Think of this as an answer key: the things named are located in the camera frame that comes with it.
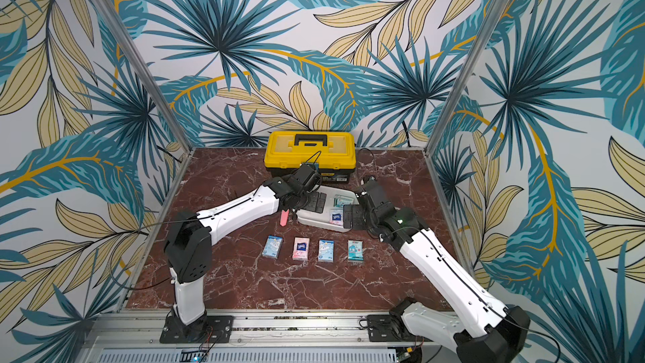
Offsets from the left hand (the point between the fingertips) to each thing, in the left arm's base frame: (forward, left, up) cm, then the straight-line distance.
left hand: (310, 202), depth 88 cm
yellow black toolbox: (+20, -8, +4) cm, 22 cm away
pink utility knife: (-1, +10, -11) cm, 15 cm away
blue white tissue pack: (-13, -6, -10) cm, 18 cm away
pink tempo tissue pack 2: (0, -10, -9) cm, 13 cm away
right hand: (-9, -16, +9) cm, 20 cm away
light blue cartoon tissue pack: (-12, +13, -10) cm, 20 cm away
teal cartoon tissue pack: (-13, -16, -10) cm, 23 cm away
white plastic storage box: (-2, 0, -7) cm, 8 cm away
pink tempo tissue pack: (-14, +3, -9) cm, 17 cm away
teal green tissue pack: (+6, -12, -7) cm, 15 cm away
